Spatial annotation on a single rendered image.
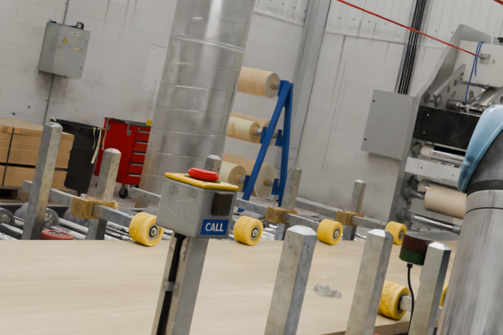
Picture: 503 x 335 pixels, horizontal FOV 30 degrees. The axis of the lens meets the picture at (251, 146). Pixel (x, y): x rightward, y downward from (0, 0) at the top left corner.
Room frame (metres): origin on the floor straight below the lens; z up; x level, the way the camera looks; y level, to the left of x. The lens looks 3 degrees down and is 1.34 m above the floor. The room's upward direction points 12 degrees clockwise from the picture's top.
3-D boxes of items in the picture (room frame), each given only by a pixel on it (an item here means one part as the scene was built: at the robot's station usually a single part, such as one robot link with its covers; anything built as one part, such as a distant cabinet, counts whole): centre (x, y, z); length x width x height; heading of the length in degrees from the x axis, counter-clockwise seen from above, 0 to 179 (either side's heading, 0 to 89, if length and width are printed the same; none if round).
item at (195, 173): (1.20, 0.05, 1.22); 0.04 x 0.04 x 0.02
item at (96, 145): (9.40, 1.75, 0.36); 0.58 x 0.56 x 0.72; 50
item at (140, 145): (10.17, 1.22, 0.41); 0.76 x 0.48 x 0.81; 147
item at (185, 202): (1.20, 0.05, 1.18); 0.07 x 0.07 x 0.08; 54
